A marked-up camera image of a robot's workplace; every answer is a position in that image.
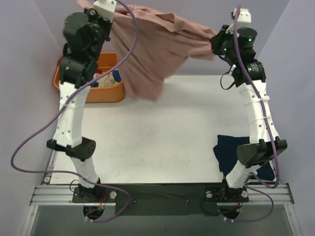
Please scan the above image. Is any purple cable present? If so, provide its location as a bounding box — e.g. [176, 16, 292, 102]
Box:
[10, 0, 138, 224]
[222, 4, 281, 223]

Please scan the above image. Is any beige garment in bin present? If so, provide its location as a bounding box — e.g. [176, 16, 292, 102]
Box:
[91, 72, 118, 88]

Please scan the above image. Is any orange plastic bin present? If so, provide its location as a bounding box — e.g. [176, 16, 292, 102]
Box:
[53, 53, 125, 104]

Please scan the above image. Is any pink printed t-shirt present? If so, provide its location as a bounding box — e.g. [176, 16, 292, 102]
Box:
[76, 0, 219, 101]

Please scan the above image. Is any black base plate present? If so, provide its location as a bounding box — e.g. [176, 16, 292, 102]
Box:
[77, 182, 247, 219]

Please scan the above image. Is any folded navy t-shirt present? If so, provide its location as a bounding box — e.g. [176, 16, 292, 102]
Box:
[213, 135, 275, 181]

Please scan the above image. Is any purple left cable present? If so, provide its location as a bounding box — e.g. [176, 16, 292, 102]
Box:
[10, 0, 138, 224]

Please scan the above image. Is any aluminium frame rail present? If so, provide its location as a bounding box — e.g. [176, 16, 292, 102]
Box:
[30, 183, 294, 206]

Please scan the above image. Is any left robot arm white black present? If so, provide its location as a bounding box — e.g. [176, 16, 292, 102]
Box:
[47, 6, 114, 203]

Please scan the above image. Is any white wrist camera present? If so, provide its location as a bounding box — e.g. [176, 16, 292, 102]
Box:
[92, 0, 117, 21]
[231, 8, 252, 25]

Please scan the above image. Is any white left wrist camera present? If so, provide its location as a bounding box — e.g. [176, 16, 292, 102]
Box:
[92, 0, 117, 21]

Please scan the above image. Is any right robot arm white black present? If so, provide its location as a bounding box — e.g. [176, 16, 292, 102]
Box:
[210, 25, 287, 201]

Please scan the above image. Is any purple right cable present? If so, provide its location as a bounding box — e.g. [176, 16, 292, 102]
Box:
[222, 4, 281, 223]

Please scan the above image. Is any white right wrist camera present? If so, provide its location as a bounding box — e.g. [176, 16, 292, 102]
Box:
[231, 8, 252, 25]

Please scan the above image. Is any blue garment in bin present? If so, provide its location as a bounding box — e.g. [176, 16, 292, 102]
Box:
[112, 70, 122, 83]

